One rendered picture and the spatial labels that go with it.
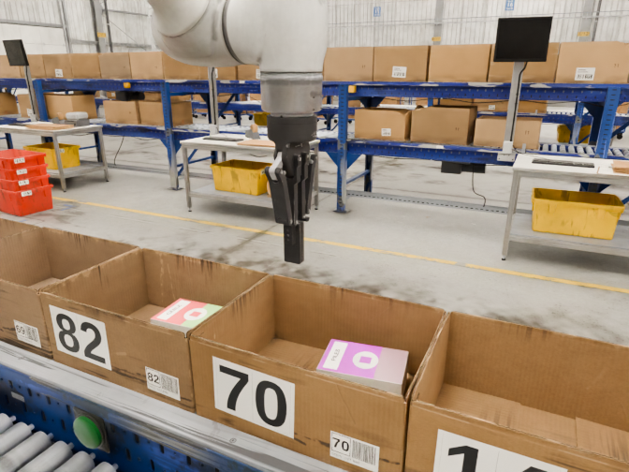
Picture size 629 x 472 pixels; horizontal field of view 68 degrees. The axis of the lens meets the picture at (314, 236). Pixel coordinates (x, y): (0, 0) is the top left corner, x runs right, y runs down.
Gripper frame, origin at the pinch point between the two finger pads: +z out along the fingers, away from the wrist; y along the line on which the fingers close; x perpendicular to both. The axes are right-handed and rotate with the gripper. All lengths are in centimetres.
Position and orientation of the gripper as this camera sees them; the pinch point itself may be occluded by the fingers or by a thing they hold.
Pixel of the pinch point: (293, 242)
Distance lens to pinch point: 76.6
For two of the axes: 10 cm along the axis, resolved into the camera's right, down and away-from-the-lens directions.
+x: -9.0, -1.5, 4.1
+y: 4.4, -3.1, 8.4
